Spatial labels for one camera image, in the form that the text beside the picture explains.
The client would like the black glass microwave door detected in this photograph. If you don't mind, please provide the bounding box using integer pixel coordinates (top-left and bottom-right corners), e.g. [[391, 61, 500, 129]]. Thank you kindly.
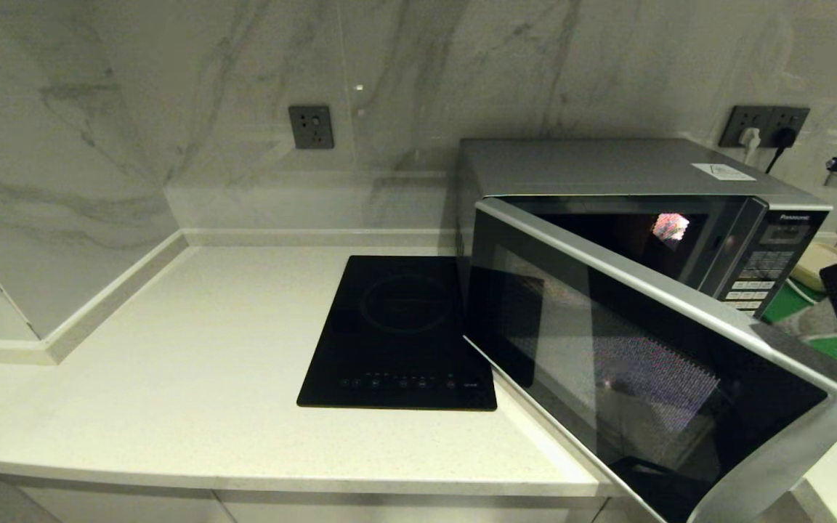
[[462, 198, 837, 523]]

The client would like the white label sticker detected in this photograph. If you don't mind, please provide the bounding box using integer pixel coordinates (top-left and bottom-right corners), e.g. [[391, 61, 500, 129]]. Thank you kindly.
[[690, 163, 756, 182]]

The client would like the black induction cooktop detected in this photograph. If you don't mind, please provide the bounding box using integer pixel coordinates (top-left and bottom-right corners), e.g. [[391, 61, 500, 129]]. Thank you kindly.
[[296, 255, 498, 412]]

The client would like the grey double wall socket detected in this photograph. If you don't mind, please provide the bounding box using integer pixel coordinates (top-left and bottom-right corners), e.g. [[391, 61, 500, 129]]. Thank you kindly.
[[718, 106, 810, 150]]

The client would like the grey single wall socket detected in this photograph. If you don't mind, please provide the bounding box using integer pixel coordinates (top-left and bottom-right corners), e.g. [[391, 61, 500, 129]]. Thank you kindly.
[[288, 106, 335, 150]]

